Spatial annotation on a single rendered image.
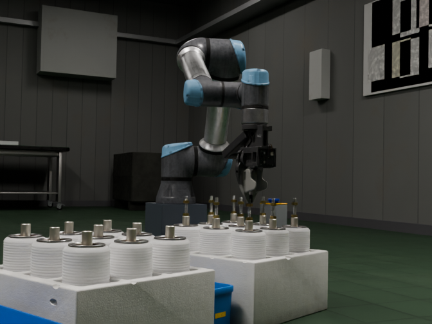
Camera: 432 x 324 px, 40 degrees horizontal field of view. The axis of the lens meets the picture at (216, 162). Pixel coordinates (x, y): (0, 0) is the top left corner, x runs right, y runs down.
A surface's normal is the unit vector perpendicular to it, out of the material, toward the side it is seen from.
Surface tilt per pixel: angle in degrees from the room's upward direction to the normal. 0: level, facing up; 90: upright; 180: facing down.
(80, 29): 90
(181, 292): 90
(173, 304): 90
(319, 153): 90
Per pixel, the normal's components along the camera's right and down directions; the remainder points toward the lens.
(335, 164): -0.90, -0.04
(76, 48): 0.44, -0.02
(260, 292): 0.77, 0.00
